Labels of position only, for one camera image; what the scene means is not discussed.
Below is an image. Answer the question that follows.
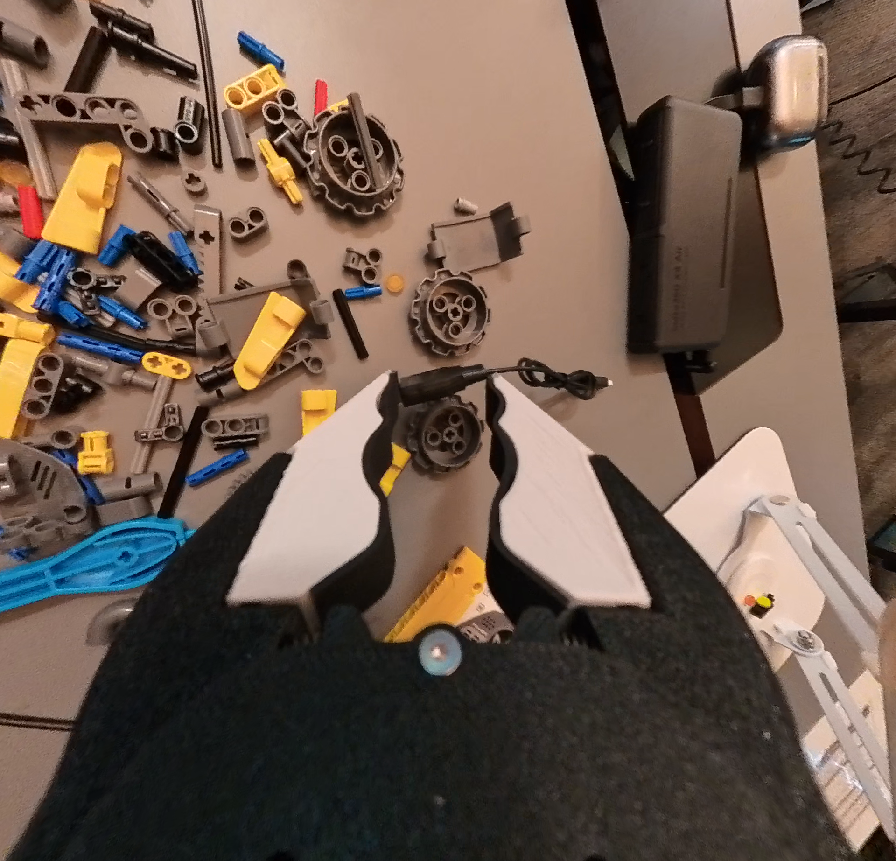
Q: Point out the dark grey sprocket wheel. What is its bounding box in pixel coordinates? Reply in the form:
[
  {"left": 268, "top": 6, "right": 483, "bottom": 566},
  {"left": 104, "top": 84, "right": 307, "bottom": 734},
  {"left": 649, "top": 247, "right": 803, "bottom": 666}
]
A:
[
  {"left": 405, "top": 395, "right": 486, "bottom": 475},
  {"left": 409, "top": 267, "right": 489, "bottom": 359},
  {"left": 304, "top": 101, "right": 407, "bottom": 219}
]

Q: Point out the long yellow holed panel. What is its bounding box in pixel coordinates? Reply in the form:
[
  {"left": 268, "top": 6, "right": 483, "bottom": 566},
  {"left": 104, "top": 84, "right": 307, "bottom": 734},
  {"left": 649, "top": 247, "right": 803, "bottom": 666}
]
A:
[{"left": 384, "top": 546, "right": 489, "bottom": 644}]

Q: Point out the glossy dark webcam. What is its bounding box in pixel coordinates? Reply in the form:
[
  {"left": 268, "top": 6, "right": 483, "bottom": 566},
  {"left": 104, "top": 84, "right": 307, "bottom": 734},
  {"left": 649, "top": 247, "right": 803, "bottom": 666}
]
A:
[{"left": 710, "top": 35, "right": 832, "bottom": 156}]

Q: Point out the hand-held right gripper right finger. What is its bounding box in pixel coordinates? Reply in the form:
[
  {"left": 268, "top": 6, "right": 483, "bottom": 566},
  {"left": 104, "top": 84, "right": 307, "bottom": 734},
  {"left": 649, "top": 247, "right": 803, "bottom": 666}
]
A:
[{"left": 486, "top": 375, "right": 653, "bottom": 617}]

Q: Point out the pile of toy building parts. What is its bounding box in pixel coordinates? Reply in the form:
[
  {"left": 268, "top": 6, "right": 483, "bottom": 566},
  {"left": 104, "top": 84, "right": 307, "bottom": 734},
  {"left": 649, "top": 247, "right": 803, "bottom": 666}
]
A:
[{"left": 0, "top": 0, "right": 413, "bottom": 547}]

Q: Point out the printed instruction booklet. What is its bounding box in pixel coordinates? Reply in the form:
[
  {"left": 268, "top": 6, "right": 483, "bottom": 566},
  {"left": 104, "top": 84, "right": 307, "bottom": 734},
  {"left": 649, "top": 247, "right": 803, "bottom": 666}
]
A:
[{"left": 455, "top": 595, "right": 515, "bottom": 645}]

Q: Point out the black power adapter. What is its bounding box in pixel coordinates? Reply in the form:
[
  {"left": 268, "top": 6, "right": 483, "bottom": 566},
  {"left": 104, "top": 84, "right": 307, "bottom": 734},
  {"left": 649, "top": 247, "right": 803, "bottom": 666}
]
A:
[{"left": 625, "top": 94, "right": 744, "bottom": 354}]

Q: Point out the coiled black cable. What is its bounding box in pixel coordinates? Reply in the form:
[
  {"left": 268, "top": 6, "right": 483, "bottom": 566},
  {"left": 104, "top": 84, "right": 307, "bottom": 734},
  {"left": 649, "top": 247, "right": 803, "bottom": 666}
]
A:
[{"left": 826, "top": 115, "right": 896, "bottom": 196}]

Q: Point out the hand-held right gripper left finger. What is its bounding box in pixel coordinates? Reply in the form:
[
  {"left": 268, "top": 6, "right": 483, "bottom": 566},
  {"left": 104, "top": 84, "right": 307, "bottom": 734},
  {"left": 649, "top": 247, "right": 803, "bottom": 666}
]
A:
[{"left": 226, "top": 372, "right": 401, "bottom": 613}]

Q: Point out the black desk cable flap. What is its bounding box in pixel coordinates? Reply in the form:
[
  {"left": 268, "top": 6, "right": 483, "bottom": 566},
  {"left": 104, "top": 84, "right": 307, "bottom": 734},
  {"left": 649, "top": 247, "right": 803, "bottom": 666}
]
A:
[{"left": 584, "top": 0, "right": 785, "bottom": 394}]

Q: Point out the cyan plastic separator tool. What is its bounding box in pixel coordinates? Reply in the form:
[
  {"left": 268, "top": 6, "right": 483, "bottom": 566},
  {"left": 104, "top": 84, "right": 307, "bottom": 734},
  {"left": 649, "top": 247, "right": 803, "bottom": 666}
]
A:
[{"left": 0, "top": 514, "right": 198, "bottom": 613}]

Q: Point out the black USB cable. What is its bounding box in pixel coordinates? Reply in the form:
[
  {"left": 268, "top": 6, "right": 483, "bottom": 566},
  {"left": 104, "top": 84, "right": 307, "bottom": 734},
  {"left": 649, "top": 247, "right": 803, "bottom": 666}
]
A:
[{"left": 399, "top": 358, "right": 615, "bottom": 408}]

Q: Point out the grey elbow pipe piece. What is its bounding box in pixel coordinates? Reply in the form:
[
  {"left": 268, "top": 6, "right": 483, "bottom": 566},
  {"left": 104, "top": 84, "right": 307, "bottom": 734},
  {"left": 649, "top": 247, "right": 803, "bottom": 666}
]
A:
[{"left": 87, "top": 598, "right": 141, "bottom": 644}]

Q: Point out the dark grey hinged panel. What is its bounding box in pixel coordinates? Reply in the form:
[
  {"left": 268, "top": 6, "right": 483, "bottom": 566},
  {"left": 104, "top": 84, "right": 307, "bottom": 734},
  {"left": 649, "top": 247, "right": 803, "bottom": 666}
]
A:
[{"left": 427, "top": 202, "right": 533, "bottom": 275}]

